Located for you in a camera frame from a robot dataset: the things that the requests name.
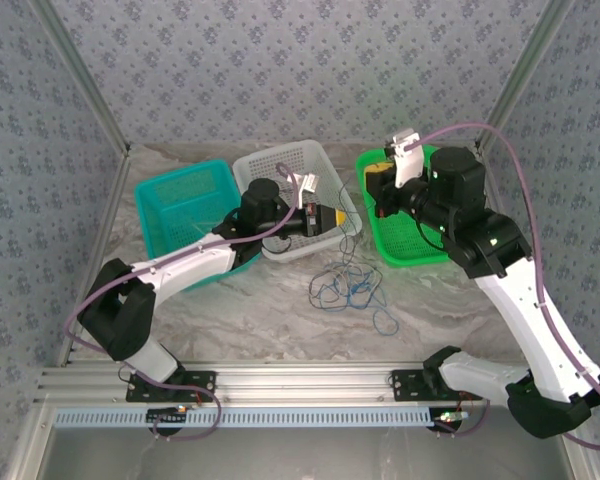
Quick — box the thin dark purple cable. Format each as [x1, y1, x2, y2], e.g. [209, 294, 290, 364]
[307, 174, 384, 311]

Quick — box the thin blue cable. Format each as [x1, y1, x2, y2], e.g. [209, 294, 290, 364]
[314, 259, 400, 337]

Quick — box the white plastic basket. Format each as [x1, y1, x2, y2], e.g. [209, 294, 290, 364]
[231, 139, 364, 265]

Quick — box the green plastic basket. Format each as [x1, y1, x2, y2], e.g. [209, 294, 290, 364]
[354, 143, 454, 270]

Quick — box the teal plastic basket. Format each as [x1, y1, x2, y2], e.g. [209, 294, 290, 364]
[133, 158, 264, 294]

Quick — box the small black controller board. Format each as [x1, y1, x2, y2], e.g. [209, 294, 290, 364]
[431, 407, 470, 435]
[146, 405, 190, 432]

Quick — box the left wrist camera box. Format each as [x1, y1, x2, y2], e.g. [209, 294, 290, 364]
[292, 171, 322, 195]

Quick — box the lilac right arm cable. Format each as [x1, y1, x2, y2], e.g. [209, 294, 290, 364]
[407, 122, 600, 452]

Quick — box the lilac arm cable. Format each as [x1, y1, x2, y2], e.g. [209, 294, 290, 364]
[63, 162, 311, 374]
[407, 122, 600, 452]

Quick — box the thin white cable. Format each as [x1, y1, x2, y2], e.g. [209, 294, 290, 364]
[189, 217, 221, 239]

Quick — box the aluminium frame post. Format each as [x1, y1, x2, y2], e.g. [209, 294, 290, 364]
[29, 0, 132, 157]
[473, 0, 577, 157]

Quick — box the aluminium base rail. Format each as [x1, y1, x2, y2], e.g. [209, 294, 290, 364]
[34, 360, 531, 407]

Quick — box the slotted grey cable duct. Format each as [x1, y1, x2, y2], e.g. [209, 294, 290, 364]
[53, 406, 434, 429]

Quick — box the lilac left base cable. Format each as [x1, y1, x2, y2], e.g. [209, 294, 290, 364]
[128, 374, 223, 443]

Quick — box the lilac base cable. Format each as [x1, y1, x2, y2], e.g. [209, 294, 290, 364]
[435, 388, 492, 439]
[128, 374, 223, 443]

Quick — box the lilac left arm cable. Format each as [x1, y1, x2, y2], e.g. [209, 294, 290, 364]
[63, 162, 311, 374]

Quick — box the lilac right base cable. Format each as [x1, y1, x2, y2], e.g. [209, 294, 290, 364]
[435, 388, 492, 439]

